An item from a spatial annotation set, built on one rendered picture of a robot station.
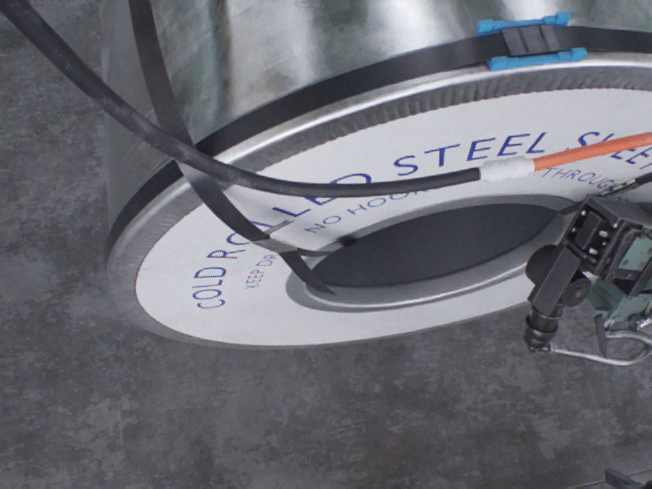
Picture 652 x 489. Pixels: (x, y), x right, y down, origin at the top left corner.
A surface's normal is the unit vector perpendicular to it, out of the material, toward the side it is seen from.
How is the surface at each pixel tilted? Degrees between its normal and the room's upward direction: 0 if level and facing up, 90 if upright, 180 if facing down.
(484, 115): 90
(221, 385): 0
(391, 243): 3
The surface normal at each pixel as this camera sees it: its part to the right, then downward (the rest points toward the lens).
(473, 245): -0.58, -0.19
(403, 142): 0.18, 0.92
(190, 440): 0.07, -0.37
